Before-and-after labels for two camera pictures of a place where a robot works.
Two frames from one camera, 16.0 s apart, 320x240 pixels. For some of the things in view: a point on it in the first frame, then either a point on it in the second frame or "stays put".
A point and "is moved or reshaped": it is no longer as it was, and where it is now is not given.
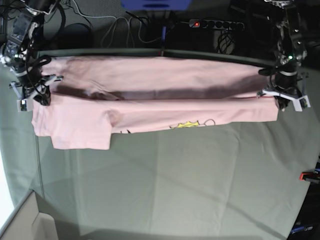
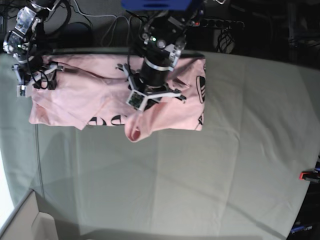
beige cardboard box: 27,223 stays put
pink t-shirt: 93,97 is moved or reshaped
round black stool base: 75,36 stays put
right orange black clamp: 310,176 stays put
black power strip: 216,24 stays put
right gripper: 291,92 to 155,91
